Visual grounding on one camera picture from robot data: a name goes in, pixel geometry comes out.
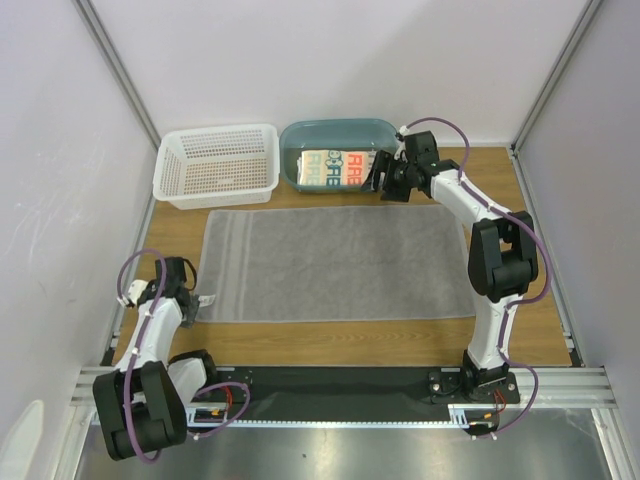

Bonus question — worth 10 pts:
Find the orange white lettered towel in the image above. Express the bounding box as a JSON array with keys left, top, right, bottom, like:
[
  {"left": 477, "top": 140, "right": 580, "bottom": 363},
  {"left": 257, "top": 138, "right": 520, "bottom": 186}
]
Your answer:
[{"left": 297, "top": 149, "right": 376, "bottom": 188}]

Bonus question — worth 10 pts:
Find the grey towel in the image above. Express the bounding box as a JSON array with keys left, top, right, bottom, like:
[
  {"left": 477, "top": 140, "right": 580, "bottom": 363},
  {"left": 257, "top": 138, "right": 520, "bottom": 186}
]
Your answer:
[{"left": 197, "top": 205, "right": 475, "bottom": 323}]

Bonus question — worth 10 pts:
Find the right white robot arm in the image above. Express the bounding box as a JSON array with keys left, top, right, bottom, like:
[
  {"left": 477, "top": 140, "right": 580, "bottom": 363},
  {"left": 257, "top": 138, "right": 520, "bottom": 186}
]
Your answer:
[{"left": 361, "top": 129, "right": 539, "bottom": 402}]

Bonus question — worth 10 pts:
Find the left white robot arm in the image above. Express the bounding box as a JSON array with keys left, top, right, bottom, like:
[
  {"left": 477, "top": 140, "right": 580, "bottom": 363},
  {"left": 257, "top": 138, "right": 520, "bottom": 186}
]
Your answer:
[{"left": 92, "top": 257, "right": 220, "bottom": 463}]

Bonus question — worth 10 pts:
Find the teal plastic tub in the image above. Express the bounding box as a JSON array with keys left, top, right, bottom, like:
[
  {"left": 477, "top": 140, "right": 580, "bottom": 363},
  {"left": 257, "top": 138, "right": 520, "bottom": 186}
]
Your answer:
[{"left": 279, "top": 119, "right": 397, "bottom": 193}]

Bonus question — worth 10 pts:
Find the white plastic basket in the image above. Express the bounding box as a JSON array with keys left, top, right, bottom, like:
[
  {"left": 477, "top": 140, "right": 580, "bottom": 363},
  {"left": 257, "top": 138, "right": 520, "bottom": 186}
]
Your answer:
[{"left": 152, "top": 123, "right": 280, "bottom": 210}]

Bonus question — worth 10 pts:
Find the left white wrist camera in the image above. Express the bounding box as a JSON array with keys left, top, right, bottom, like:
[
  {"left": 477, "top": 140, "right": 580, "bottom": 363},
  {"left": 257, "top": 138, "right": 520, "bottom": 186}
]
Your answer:
[{"left": 117, "top": 279, "right": 149, "bottom": 308}]

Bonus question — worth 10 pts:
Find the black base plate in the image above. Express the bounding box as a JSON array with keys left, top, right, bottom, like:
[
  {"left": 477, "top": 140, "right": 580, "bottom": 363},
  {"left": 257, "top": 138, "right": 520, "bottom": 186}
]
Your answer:
[{"left": 212, "top": 366, "right": 520, "bottom": 423}]

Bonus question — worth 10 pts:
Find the aluminium frame rail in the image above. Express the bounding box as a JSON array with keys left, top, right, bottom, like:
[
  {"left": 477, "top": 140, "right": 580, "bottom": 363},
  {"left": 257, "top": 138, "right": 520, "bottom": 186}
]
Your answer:
[{"left": 69, "top": 364, "right": 621, "bottom": 431}]

